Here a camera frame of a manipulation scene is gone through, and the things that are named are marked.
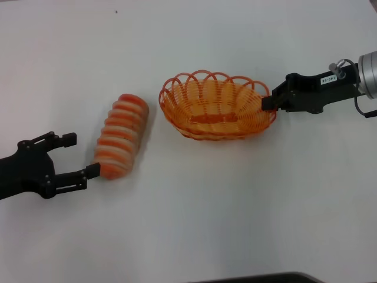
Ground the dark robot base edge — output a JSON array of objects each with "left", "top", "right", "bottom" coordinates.
[{"left": 203, "top": 271, "right": 321, "bottom": 283}]

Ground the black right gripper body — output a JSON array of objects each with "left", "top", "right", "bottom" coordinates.
[{"left": 272, "top": 64, "right": 366, "bottom": 114}]

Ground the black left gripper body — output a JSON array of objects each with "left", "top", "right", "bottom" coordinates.
[{"left": 0, "top": 140, "right": 57, "bottom": 202}]

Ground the right arm cable with connector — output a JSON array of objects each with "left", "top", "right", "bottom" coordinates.
[{"left": 329, "top": 58, "right": 377, "bottom": 119}]

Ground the orange woven plastic basket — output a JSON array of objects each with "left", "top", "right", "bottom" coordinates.
[{"left": 159, "top": 69, "right": 278, "bottom": 142}]

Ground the orange striped bread loaf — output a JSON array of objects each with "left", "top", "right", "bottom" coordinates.
[{"left": 94, "top": 93, "right": 150, "bottom": 181}]

